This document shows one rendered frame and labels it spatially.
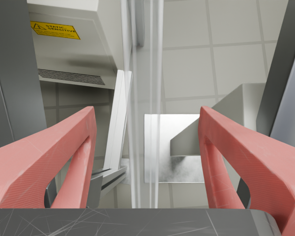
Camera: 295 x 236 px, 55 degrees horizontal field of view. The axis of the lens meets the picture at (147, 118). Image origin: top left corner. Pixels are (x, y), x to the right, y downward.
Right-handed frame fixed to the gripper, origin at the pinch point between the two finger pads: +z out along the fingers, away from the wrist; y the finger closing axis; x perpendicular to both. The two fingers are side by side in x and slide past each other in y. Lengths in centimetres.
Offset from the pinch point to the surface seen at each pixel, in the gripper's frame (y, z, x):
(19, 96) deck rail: 10.6, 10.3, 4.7
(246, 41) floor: -39, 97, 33
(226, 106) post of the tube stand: -7.9, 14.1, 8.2
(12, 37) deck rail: 10.1, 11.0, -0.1
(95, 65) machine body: 14, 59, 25
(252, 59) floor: -40, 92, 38
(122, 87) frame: 7, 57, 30
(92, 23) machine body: 9.6, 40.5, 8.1
